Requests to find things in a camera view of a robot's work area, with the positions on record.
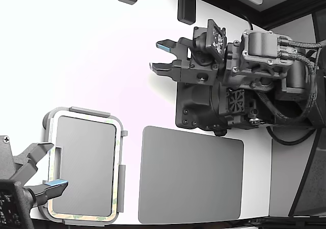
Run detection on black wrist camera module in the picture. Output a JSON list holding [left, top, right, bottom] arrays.
[[192, 19, 228, 64]]

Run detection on flat gray plate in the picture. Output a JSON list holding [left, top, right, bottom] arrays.
[[138, 125, 245, 224]]

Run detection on braided black cable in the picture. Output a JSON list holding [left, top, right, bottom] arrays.
[[254, 35, 326, 122]]

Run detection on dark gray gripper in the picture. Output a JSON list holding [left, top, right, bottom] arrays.
[[0, 134, 69, 207]]

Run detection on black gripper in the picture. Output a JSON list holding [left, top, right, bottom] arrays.
[[149, 37, 227, 87]]

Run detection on black six-joint robot arm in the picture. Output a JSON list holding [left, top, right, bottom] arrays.
[[175, 29, 326, 138]]

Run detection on black camera circuit board mount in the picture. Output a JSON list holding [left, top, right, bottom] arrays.
[[0, 179, 36, 229]]

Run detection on gray holder with ridges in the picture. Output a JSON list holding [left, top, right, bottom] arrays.
[[42, 106, 128, 227]]

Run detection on black border rail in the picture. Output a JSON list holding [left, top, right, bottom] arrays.
[[164, 0, 326, 31]]

